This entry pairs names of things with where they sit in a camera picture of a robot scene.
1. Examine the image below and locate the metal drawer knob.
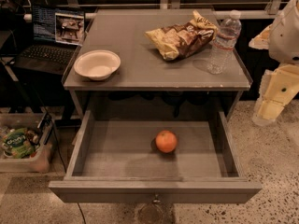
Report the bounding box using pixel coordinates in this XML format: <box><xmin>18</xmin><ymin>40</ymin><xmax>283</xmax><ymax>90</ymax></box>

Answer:
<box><xmin>152</xmin><ymin>194</ymin><xmax>161</xmax><ymax>204</ymax></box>

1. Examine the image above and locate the clear plastic storage bin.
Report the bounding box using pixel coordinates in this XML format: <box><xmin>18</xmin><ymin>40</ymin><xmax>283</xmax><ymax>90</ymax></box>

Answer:
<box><xmin>0</xmin><ymin>113</ymin><xmax>59</xmax><ymax>173</ymax></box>

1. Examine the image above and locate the clear plastic water bottle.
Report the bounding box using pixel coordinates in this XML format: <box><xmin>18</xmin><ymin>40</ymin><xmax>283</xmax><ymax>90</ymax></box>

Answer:
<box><xmin>207</xmin><ymin>10</ymin><xmax>242</xmax><ymax>75</ymax></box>

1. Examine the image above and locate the white paper bowl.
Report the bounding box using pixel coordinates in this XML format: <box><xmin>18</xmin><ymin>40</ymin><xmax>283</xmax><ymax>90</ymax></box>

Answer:
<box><xmin>74</xmin><ymin>50</ymin><xmax>121</xmax><ymax>81</ymax></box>

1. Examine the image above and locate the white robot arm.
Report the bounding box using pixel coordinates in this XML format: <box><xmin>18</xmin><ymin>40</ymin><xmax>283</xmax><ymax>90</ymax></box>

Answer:
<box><xmin>249</xmin><ymin>0</ymin><xmax>299</xmax><ymax>126</ymax></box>

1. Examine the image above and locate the black open laptop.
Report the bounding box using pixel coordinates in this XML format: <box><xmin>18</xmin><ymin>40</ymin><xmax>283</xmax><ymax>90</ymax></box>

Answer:
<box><xmin>14</xmin><ymin>5</ymin><xmax>85</xmax><ymax>75</ymax></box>

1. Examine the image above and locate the orange fruit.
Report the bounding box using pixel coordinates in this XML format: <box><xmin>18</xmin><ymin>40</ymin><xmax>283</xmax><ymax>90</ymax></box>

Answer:
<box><xmin>155</xmin><ymin>130</ymin><xmax>178</xmax><ymax>153</ymax></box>

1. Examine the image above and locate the yellow brown chip bag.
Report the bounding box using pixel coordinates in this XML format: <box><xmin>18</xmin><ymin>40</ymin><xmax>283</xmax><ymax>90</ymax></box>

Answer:
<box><xmin>145</xmin><ymin>10</ymin><xmax>218</xmax><ymax>61</ymax></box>

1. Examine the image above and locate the grey cabinet with counter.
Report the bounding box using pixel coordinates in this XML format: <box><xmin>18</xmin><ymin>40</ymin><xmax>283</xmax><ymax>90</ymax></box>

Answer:
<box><xmin>63</xmin><ymin>9</ymin><xmax>252</xmax><ymax>115</ymax></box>

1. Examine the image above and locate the grey open top drawer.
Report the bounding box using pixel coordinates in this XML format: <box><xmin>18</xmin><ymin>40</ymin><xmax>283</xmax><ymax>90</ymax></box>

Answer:
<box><xmin>50</xmin><ymin>112</ymin><xmax>262</xmax><ymax>203</ymax></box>

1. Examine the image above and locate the green snack bag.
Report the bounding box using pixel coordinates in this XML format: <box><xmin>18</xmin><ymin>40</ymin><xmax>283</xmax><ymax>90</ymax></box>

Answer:
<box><xmin>1</xmin><ymin>128</ymin><xmax>35</xmax><ymax>159</ymax></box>

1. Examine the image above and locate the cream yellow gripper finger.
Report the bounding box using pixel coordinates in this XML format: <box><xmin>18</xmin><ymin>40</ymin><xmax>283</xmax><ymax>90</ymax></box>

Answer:
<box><xmin>252</xmin><ymin>63</ymin><xmax>299</xmax><ymax>126</ymax></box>

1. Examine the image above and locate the black floor cable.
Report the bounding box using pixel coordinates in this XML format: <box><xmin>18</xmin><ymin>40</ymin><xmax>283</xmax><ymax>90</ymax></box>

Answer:
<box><xmin>40</xmin><ymin>109</ymin><xmax>87</xmax><ymax>224</ymax></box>

